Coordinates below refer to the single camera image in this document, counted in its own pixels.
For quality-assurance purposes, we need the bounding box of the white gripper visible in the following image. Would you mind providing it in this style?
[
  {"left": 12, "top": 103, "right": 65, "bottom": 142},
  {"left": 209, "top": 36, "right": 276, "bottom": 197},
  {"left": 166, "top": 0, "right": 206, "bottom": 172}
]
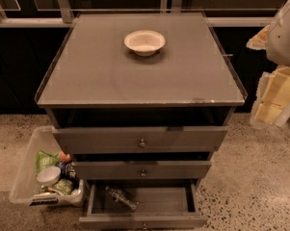
[{"left": 246, "top": 13, "right": 290, "bottom": 128}]

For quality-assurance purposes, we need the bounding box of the clear plastic water bottle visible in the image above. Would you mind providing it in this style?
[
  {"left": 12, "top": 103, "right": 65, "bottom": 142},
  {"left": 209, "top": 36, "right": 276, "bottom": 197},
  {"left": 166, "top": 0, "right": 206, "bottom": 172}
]
[{"left": 105, "top": 186, "right": 139, "bottom": 212}]

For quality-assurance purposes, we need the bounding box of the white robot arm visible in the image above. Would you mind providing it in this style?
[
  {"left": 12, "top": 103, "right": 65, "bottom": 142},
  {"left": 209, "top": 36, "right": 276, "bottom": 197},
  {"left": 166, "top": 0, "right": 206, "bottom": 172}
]
[{"left": 247, "top": 0, "right": 290, "bottom": 129}]

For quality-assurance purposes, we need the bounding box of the white bowl on counter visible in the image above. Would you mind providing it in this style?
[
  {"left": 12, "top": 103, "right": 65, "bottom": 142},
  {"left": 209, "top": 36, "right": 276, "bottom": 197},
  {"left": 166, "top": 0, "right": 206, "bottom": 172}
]
[{"left": 124, "top": 30, "right": 166, "bottom": 57}]

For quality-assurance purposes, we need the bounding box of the grey drawer cabinet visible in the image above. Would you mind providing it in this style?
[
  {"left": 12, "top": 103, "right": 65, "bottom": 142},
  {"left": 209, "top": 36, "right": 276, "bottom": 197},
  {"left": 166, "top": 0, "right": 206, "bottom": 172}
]
[{"left": 36, "top": 13, "right": 247, "bottom": 184}]

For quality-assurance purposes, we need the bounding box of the grey top drawer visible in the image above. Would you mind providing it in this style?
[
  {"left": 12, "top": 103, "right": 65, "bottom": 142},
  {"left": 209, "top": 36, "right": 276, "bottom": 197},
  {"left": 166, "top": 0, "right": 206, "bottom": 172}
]
[{"left": 52, "top": 126, "right": 228, "bottom": 154}]

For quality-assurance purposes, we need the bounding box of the grey drawer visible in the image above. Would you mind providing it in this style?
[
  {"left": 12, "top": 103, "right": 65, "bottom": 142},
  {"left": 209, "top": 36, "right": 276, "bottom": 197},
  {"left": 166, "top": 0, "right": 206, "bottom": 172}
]
[
  {"left": 73, "top": 161, "right": 211, "bottom": 180},
  {"left": 79, "top": 181, "right": 207, "bottom": 230},
  {"left": 52, "top": 126, "right": 228, "bottom": 154}
]

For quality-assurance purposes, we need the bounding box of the grey bottom drawer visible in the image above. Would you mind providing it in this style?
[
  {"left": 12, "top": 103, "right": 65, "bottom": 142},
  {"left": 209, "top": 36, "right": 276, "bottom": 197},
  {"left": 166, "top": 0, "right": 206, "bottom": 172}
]
[{"left": 79, "top": 181, "right": 207, "bottom": 230}]

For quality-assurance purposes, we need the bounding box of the grey middle drawer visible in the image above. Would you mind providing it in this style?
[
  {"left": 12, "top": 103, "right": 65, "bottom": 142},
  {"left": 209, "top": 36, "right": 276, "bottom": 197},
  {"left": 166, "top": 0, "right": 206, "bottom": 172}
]
[{"left": 73, "top": 161, "right": 211, "bottom": 180}]

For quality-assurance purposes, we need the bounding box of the orange item in bin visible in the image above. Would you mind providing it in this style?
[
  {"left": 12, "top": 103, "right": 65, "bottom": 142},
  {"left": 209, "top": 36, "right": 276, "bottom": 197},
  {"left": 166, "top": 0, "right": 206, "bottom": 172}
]
[{"left": 59, "top": 151, "right": 71, "bottom": 163}]

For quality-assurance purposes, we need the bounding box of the dark blue snack bag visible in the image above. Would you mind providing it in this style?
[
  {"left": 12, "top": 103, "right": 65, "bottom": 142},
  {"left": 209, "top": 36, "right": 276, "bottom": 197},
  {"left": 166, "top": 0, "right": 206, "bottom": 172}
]
[{"left": 56, "top": 161, "right": 79, "bottom": 187}]

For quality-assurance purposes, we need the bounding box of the green packet lower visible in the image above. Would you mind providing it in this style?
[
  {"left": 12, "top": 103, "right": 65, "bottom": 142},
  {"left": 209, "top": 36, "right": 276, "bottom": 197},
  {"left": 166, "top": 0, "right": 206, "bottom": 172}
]
[{"left": 50, "top": 179, "right": 73, "bottom": 195}]

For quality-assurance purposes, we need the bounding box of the green snack bag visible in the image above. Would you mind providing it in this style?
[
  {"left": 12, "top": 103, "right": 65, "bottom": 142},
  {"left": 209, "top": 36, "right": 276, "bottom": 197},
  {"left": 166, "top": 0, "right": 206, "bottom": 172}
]
[{"left": 36, "top": 150, "right": 60, "bottom": 174}]

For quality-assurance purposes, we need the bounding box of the small white bowl in bin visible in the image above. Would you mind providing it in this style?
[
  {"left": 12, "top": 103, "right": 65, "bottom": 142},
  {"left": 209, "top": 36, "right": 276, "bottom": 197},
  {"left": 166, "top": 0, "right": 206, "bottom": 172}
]
[{"left": 37, "top": 167, "right": 61, "bottom": 186}]

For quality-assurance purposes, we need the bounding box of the clear plastic storage bin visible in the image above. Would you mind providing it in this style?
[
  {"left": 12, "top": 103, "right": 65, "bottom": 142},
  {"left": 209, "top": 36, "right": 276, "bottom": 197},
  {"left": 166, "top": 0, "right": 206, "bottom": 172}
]
[{"left": 9, "top": 126, "right": 85, "bottom": 206}]

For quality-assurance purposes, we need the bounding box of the metal window rail frame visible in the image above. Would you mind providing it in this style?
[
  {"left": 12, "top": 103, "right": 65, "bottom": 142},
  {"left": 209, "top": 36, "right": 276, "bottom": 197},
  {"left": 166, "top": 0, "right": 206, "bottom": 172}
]
[{"left": 0, "top": 0, "right": 287, "bottom": 27}]

